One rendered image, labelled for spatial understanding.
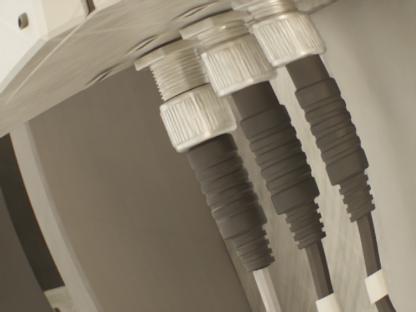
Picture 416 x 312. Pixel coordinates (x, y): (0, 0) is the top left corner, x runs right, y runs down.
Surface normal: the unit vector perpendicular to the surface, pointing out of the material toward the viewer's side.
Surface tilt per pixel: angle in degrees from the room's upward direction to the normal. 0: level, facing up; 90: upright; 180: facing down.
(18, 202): 48
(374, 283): 54
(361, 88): 90
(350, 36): 90
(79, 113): 42
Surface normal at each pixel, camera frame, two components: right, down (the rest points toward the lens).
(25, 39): -0.86, 0.35
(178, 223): 0.36, -0.09
